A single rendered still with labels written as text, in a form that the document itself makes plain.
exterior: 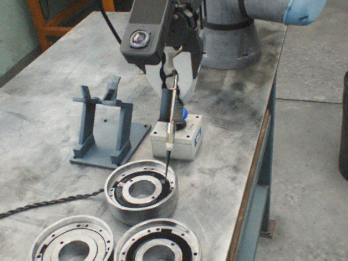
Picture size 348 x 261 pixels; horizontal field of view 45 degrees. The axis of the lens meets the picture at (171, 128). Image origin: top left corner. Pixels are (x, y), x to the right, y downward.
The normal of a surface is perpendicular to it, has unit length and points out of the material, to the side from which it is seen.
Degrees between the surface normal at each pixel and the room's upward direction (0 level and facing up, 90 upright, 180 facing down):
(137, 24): 32
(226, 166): 0
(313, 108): 0
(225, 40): 72
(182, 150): 90
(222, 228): 0
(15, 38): 90
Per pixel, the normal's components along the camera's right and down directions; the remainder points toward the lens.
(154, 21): -0.23, -0.38
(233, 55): 0.07, 0.30
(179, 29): -0.35, 0.58
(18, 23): 0.94, 0.11
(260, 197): -0.10, -0.81
